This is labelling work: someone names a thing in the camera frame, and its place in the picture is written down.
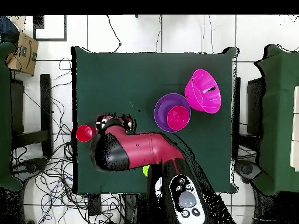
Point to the dark green table cloth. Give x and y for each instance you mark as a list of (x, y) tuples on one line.
[(116, 77)]

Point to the black pedestal leg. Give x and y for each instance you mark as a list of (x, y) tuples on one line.
[(32, 164), (247, 169)]

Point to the cardboard box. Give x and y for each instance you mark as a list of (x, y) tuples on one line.
[(23, 53)]

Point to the dark blue fabric item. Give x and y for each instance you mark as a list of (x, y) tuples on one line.
[(8, 30)]

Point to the green cup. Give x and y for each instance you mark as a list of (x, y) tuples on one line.
[(146, 170)]

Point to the small crimson bowl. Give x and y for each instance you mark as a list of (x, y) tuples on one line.
[(177, 117)]

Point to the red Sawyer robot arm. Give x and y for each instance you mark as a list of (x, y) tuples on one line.
[(144, 147)]

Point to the black floor frame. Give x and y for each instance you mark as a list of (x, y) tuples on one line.
[(50, 40)]

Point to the black stand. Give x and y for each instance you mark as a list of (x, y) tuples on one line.
[(254, 105), (45, 105)]

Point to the red cup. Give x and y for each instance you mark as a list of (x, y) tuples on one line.
[(83, 134)]

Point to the large purple bowl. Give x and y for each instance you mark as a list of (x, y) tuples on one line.
[(161, 112)]

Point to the large pink bowl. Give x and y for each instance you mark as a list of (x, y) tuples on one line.
[(203, 93)]

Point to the black power strip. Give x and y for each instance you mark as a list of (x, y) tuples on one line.
[(94, 205)]

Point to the green covered side table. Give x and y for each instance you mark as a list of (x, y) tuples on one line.
[(280, 116), (4, 116)]

